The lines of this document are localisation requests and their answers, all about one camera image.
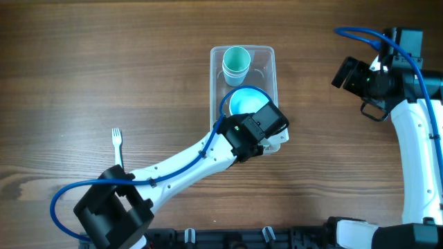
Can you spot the blue plastic cup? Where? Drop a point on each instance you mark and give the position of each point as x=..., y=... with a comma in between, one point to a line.
x=234, y=82

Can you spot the blue plastic bowl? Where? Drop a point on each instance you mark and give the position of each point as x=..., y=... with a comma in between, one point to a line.
x=246, y=101

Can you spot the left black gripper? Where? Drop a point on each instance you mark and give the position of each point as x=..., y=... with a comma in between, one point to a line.
x=250, y=152

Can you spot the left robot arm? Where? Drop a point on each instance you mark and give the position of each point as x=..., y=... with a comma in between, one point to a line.
x=119, y=207

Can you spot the clear plastic storage container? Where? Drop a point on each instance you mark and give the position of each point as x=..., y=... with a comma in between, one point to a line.
x=261, y=76

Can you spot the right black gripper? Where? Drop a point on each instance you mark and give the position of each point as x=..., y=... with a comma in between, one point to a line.
x=371, y=110

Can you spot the green plastic cup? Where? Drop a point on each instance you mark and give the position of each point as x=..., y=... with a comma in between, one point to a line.
x=236, y=59

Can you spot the pink plastic cup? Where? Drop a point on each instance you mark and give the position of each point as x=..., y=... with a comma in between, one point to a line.
x=228, y=73

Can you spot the light blue plastic fork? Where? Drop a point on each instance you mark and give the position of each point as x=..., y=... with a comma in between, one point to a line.
x=117, y=141

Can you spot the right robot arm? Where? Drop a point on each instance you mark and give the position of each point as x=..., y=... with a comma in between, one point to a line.
x=396, y=84

